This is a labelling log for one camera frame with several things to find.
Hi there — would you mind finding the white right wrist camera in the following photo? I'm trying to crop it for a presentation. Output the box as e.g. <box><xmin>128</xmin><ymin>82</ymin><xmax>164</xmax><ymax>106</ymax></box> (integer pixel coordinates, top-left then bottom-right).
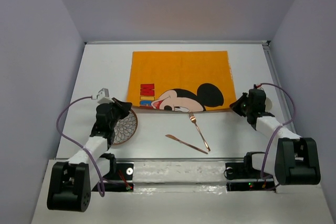
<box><xmin>254</xmin><ymin>84</ymin><xmax>264</xmax><ymax>90</ymax></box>

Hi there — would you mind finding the orange cartoon mouse cloth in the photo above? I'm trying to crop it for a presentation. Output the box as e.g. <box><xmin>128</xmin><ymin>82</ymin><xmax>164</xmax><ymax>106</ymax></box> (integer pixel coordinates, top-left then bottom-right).
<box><xmin>127</xmin><ymin>51</ymin><xmax>236</xmax><ymax>113</ymax></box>

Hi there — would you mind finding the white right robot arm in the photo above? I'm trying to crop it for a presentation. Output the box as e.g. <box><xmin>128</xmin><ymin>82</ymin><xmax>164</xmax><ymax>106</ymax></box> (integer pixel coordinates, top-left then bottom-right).
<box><xmin>230</xmin><ymin>87</ymin><xmax>321</xmax><ymax>185</ymax></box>

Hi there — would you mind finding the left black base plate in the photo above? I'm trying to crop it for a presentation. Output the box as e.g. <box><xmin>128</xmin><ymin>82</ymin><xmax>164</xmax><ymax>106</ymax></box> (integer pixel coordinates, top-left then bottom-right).
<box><xmin>103</xmin><ymin>162</ymin><xmax>134</xmax><ymax>192</ymax></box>

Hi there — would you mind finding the copper knife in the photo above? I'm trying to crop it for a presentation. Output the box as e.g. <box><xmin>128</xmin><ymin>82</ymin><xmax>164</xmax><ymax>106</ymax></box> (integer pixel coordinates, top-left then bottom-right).
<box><xmin>165</xmin><ymin>134</ymin><xmax>208</xmax><ymax>155</ymax></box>

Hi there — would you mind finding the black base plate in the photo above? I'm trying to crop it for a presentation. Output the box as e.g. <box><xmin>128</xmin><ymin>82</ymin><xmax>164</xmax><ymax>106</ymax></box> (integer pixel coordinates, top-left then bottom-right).
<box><xmin>103</xmin><ymin>162</ymin><xmax>134</xmax><ymax>192</ymax></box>
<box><xmin>223</xmin><ymin>162</ymin><xmax>276</xmax><ymax>192</ymax></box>

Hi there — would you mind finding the white cup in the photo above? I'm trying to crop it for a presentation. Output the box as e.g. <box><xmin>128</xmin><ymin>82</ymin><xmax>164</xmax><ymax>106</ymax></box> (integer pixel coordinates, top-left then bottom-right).
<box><xmin>265</xmin><ymin>97</ymin><xmax>272</xmax><ymax>112</ymax></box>

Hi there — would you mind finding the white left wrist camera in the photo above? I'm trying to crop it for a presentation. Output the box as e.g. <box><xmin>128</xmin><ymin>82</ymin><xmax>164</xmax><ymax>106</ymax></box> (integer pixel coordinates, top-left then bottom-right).
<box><xmin>91</xmin><ymin>88</ymin><xmax>112</xmax><ymax>104</ymax></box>

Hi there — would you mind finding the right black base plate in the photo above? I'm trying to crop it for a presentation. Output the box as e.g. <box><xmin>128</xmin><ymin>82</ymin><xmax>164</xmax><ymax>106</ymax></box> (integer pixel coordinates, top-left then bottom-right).
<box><xmin>223</xmin><ymin>162</ymin><xmax>276</xmax><ymax>192</ymax></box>

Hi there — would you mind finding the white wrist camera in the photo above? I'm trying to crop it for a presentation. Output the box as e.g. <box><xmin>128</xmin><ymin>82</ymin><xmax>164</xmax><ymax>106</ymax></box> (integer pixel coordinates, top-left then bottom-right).
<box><xmin>91</xmin><ymin>88</ymin><xmax>112</xmax><ymax>104</ymax></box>
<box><xmin>254</xmin><ymin>84</ymin><xmax>264</xmax><ymax>90</ymax></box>

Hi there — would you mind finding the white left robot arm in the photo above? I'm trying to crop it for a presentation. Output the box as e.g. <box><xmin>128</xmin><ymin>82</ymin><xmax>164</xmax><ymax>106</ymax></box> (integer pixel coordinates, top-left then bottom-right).
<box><xmin>47</xmin><ymin>98</ymin><xmax>132</xmax><ymax>212</ymax></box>

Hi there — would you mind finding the floral patterned ceramic plate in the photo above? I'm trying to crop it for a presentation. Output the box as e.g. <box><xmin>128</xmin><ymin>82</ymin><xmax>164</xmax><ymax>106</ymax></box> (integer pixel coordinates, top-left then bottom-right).
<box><xmin>112</xmin><ymin>110</ymin><xmax>138</xmax><ymax>145</ymax></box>

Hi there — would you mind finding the copper fork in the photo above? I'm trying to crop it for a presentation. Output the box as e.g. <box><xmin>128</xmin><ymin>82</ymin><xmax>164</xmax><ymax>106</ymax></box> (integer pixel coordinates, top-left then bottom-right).
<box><xmin>188</xmin><ymin>112</ymin><xmax>211</xmax><ymax>152</ymax></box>

